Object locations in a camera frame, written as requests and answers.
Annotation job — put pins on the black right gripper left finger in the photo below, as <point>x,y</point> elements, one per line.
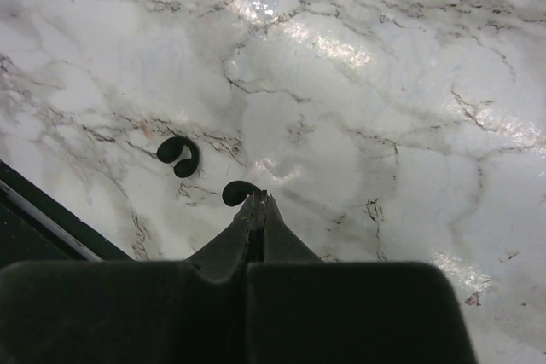
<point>190,311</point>

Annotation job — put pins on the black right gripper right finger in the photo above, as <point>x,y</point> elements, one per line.
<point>300,309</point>

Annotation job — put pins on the black clip-on earbud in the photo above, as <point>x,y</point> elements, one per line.
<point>182,150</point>
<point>236,192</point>

